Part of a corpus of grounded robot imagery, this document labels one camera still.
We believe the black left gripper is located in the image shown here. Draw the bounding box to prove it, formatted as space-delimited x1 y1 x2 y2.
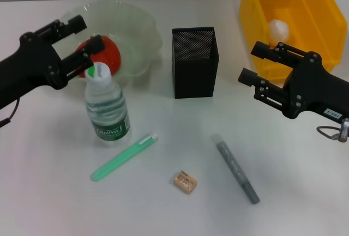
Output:
0 15 106 111

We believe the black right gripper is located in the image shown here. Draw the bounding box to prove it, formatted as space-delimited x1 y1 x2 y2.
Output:
237 41 349 124

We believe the white paper ball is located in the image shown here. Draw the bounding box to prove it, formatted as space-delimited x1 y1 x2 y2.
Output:
268 19 290 46

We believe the yellow plastic bin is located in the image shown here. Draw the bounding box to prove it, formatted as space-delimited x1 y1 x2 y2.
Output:
239 0 348 84

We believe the clear green-label water bottle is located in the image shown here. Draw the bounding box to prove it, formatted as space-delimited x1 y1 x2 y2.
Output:
85 62 131 147

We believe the green translucent pen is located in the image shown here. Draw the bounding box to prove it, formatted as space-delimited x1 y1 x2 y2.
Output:
91 133 159 183

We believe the beige eraser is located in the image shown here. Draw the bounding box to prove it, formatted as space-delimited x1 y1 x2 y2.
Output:
173 170 198 195

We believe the green glass fruit plate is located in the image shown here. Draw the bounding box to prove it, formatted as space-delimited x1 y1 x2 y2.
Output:
58 0 164 80

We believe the black mesh pen holder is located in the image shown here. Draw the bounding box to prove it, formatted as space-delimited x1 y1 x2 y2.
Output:
171 26 220 99

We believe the grey marker pen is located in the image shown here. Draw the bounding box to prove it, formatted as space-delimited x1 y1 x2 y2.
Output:
212 134 261 205

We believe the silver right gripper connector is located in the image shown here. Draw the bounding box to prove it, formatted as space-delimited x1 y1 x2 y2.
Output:
339 118 349 143

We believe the grey right wrist cable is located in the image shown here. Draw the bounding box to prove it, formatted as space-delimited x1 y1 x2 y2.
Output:
316 126 341 141

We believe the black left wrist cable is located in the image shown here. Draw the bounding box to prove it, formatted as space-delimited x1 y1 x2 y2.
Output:
0 98 20 129

